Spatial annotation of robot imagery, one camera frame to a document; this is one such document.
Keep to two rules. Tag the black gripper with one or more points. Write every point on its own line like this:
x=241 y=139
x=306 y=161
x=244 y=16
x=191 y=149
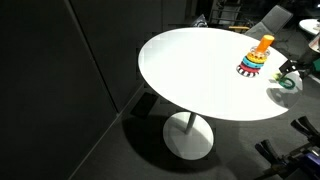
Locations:
x=298 y=66

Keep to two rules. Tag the orange stand peg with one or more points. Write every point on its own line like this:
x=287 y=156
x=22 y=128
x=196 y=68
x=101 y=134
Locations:
x=264 y=43

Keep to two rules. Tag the small white round table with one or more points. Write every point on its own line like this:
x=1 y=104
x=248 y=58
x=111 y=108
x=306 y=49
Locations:
x=310 y=26

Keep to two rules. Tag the black purple clamp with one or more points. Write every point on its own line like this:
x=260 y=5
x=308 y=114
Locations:
x=306 y=128
x=271 y=151

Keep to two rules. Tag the orange bar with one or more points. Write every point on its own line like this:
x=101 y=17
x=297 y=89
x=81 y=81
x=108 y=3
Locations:
x=239 y=27

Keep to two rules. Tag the black sign with white circle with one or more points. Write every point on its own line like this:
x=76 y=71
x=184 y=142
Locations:
x=200 y=21

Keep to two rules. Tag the dark metal frame chair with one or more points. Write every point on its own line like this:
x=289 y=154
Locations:
x=230 y=11

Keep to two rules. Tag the white table pedestal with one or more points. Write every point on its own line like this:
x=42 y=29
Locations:
x=188 y=140

